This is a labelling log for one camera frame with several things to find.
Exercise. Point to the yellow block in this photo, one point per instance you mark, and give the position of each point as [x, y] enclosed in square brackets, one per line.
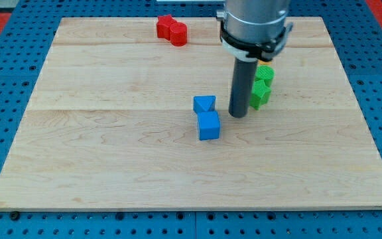
[263, 62]

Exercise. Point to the green cylinder block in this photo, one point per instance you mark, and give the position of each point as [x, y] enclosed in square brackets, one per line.
[265, 73]

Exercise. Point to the blue cube block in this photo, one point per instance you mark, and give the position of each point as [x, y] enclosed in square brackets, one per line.
[208, 125]

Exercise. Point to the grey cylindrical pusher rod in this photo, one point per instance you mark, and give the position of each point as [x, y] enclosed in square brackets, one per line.
[241, 87]

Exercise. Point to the wooden board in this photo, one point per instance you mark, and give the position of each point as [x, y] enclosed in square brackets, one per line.
[110, 126]

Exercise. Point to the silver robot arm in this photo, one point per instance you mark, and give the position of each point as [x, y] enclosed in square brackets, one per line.
[254, 30]

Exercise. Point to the green star block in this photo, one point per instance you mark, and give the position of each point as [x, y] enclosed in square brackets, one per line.
[260, 94]

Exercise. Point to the red cylinder block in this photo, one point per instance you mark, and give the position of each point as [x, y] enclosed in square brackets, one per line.
[178, 34]

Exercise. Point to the red star block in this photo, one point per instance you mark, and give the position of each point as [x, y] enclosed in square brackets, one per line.
[163, 26]

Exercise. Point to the blue triangle block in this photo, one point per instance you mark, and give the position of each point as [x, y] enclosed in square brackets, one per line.
[204, 103]

